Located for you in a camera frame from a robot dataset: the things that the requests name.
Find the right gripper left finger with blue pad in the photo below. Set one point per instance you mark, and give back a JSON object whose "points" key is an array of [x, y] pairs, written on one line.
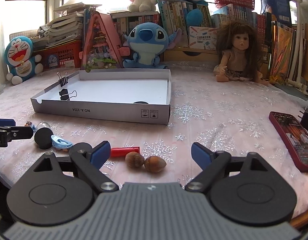
{"points": [[87, 167]]}

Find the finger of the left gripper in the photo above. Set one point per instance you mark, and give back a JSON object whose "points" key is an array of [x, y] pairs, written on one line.
{"points": [[7, 122], [18, 132]]}

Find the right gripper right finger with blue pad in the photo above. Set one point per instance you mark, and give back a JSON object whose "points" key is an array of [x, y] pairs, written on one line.
{"points": [[213, 165]]}

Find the black round puck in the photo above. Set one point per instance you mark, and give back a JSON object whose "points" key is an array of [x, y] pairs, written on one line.
{"points": [[80, 147], [141, 103], [42, 138]]}

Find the clear plastic dome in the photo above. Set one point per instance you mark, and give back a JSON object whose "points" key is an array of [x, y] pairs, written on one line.
{"points": [[43, 124]]}

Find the brown hazelnut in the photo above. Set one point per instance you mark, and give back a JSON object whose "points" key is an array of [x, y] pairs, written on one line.
{"points": [[154, 164], [134, 160]]}

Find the light blue hair clip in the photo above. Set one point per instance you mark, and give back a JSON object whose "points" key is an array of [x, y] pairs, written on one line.
{"points": [[60, 143]]}

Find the black binder clip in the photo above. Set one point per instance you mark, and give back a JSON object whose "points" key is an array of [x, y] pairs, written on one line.
{"points": [[63, 80], [65, 95]]}

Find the small blue figurine charm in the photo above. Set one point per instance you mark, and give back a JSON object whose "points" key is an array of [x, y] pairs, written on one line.
{"points": [[30, 124]]}

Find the Doraemon plush toy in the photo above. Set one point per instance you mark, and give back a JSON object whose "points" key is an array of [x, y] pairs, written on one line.
{"points": [[22, 65]]}

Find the black binder clip on box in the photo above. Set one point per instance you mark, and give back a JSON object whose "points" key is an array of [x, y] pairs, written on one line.
{"points": [[63, 80]]}

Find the white shallow cardboard box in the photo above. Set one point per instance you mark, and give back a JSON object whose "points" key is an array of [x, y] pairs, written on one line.
{"points": [[109, 94]]}

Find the red plastic crate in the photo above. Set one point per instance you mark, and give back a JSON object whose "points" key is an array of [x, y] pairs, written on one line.
{"points": [[61, 56]]}

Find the dark red smartphone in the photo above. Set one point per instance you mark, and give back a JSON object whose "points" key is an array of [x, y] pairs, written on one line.
{"points": [[294, 136]]}

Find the pink triangular diorama house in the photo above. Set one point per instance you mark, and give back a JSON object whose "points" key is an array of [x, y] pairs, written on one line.
{"points": [[102, 47]]}

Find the wooden drawer shelf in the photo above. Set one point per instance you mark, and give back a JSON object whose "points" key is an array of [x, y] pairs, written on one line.
{"points": [[189, 54]]}

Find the brown haired baby doll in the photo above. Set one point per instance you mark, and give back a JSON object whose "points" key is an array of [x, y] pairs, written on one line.
{"points": [[239, 54]]}

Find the stack of books and papers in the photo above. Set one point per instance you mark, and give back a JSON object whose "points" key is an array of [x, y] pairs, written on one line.
{"points": [[67, 26]]}

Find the white colourful stationery box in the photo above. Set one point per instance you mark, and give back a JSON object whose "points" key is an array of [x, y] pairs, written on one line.
{"points": [[202, 38]]}

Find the white pipe rack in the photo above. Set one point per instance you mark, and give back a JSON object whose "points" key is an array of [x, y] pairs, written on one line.
{"points": [[294, 78]]}

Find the Stitch blue plush toy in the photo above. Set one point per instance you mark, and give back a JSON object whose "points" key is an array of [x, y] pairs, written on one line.
{"points": [[149, 41]]}

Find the row of upright books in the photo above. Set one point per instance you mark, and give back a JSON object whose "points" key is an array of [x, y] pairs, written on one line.
{"points": [[173, 14]]}

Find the blue cardboard box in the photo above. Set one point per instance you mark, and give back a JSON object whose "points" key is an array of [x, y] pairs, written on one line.
{"points": [[279, 10]]}

